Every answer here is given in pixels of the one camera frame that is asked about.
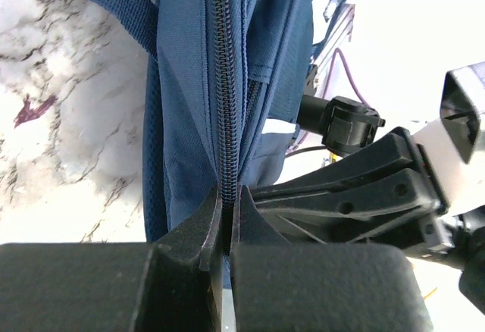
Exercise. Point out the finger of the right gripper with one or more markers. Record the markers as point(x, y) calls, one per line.
point(363, 214)
point(381, 159)

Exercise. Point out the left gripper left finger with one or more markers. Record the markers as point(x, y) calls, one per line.
point(173, 284)

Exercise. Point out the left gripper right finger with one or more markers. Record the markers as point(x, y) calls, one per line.
point(283, 286)

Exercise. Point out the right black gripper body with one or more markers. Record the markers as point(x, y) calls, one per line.
point(427, 234)

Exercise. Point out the navy blue student backpack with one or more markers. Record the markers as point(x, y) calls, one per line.
point(219, 72)

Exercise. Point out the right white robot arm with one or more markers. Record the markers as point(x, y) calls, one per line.
point(462, 114)

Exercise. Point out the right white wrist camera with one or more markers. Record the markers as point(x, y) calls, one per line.
point(446, 165)

